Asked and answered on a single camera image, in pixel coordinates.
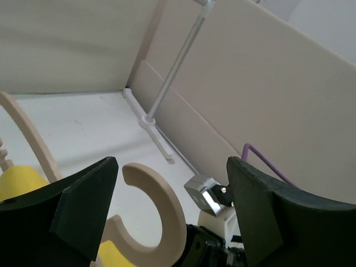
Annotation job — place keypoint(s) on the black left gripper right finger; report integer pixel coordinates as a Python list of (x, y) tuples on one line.
[(282, 225)]

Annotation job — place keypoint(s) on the yellow trousers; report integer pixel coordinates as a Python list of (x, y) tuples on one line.
[(21, 179)]

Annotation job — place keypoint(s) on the wooden clothes hanger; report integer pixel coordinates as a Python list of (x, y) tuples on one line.
[(67, 132)]

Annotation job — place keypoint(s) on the white clothes rack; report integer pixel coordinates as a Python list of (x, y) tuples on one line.
[(177, 74)]

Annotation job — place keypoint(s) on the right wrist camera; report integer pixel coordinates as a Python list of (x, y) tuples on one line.
[(215, 201)]

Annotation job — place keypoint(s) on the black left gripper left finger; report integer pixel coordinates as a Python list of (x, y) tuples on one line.
[(60, 224)]

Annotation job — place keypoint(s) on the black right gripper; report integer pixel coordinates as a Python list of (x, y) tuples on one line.
[(205, 248)]

